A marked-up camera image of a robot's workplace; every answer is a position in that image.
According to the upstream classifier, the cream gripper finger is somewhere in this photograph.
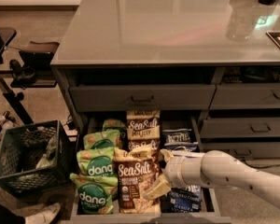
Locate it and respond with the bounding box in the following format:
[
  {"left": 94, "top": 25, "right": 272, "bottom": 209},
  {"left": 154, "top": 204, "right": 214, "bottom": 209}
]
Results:
[
  {"left": 143, "top": 174, "right": 172, "bottom": 200},
  {"left": 159, "top": 148, "right": 174, "bottom": 163}
]

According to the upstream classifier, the brown sea salt bag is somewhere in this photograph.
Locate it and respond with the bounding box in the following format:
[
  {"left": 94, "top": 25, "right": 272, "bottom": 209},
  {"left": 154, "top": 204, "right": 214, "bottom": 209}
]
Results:
[
  {"left": 114, "top": 148, "right": 161, "bottom": 214},
  {"left": 128, "top": 138, "right": 161, "bottom": 173},
  {"left": 126, "top": 110, "right": 161, "bottom": 140}
]

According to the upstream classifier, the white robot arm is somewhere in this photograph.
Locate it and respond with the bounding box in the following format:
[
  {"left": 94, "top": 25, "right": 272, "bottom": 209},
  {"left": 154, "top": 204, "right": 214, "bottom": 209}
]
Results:
[{"left": 143, "top": 149, "right": 280, "bottom": 209}]

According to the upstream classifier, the blue kettle bag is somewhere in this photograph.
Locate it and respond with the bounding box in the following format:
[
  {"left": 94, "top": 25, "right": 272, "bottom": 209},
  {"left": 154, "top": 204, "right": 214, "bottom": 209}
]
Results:
[
  {"left": 162, "top": 129, "right": 191, "bottom": 143},
  {"left": 162, "top": 185, "right": 202, "bottom": 213},
  {"left": 164, "top": 142, "right": 198, "bottom": 152}
]

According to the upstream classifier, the rear blue Kettle bag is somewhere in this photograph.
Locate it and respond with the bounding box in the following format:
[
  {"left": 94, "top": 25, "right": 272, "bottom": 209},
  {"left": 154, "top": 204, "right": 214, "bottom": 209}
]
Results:
[{"left": 162, "top": 129, "right": 191, "bottom": 143}]

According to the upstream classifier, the front blue Kettle bag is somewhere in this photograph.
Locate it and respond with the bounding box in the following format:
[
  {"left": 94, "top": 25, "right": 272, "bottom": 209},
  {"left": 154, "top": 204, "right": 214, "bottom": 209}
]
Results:
[{"left": 162, "top": 185, "right": 202, "bottom": 213}]

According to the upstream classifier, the upper left grey drawer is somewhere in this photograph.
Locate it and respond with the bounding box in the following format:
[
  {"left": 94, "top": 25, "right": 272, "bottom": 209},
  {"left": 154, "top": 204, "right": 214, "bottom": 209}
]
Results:
[{"left": 69, "top": 84, "right": 216, "bottom": 112}]

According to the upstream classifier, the grey drawer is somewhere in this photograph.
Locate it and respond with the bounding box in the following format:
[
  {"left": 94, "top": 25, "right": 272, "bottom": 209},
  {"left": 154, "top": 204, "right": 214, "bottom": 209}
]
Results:
[
  {"left": 201, "top": 142, "right": 280, "bottom": 160},
  {"left": 210, "top": 83, "right": 280, "bottom": 110},
  {"left": 200, "top": 118, "right": 280, "bottom": 138},
  {"left": 69, "top": 84, "right": 216, "bottom": 112}
]

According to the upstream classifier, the rear green Dang bag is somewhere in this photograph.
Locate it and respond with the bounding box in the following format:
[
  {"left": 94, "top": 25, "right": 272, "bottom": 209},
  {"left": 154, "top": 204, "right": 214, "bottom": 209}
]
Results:
[{"left": 103, "top": 119, "right": 127, "bottom": 148}]

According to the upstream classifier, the green dang bag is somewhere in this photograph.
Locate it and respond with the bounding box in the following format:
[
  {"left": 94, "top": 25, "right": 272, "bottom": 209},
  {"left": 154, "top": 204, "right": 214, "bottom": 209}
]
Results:
[
  {"left": 83, "top": 130, "right": 120, "bottom": 149},
  {"left": 70, "top": 174, "right": 118, "bottom": 215},
  {"left": 77, "top": 147, "right": 115, "bottom": 176},
  {"left": 103, "top": 119, "right": 127, "bottom": 148}
]

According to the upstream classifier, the open middle drawer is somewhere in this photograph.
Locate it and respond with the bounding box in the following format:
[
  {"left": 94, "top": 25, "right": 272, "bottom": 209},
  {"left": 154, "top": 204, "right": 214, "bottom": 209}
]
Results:
[{"left": 60, "top": 111, "right": 231, "bottom": 224}]

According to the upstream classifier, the lower right grey drawer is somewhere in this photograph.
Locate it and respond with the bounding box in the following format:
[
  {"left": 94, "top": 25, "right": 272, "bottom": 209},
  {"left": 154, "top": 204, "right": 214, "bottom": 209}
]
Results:
[{"left": 201, "top": 142, "right": 280, "bottom": 160}]

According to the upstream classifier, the front green Dang bag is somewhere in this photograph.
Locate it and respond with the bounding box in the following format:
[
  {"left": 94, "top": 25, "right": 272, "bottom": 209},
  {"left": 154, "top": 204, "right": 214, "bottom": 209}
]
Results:
[{"left": 70, "top": 174, "right": 118, "bottom": 215}]

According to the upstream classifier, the upper right grey drawer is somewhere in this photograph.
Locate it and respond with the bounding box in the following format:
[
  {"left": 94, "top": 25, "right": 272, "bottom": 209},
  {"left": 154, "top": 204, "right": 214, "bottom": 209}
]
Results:
[{"left": 210, "top": 83, "right": 280, "bottom": 110}]

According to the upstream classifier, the middle right grey drawer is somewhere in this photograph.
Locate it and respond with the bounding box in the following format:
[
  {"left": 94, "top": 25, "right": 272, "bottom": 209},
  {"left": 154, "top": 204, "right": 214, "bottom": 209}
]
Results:
[{"left": 200, "top": 118, "right": 280, "bottom": 138}]

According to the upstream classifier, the grey cabinet with glass counter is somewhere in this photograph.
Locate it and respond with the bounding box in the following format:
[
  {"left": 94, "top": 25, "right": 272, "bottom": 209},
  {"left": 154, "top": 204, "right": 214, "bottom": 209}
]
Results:
[{"left": 52, "top": 0, "right": 280, "bottom": 130}]

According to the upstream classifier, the white shoe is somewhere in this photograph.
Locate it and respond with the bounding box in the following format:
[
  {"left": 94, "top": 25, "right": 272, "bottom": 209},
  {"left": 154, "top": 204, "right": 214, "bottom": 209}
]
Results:
[{"left": 24, "top": 203, "right": 62, "bottom": 224}]

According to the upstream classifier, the dark green plastic crate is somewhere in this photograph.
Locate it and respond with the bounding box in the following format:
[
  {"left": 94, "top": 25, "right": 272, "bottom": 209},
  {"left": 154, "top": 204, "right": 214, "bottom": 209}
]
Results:
[{"left": 0, "top": 120, "right": 74, "bottom": 196}]

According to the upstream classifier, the black chair with armrest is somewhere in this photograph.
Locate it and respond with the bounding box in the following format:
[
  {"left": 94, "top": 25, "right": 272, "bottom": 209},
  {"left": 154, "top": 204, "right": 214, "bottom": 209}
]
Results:
[{"left": 0, "top": 14, "right": 61, "bottom": 126}]

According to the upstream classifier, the black cable on floor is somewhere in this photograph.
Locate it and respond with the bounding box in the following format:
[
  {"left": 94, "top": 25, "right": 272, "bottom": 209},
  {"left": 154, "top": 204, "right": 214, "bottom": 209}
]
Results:
[{"left": 240, "top": 159, "right": 280, "bottom": 170}]

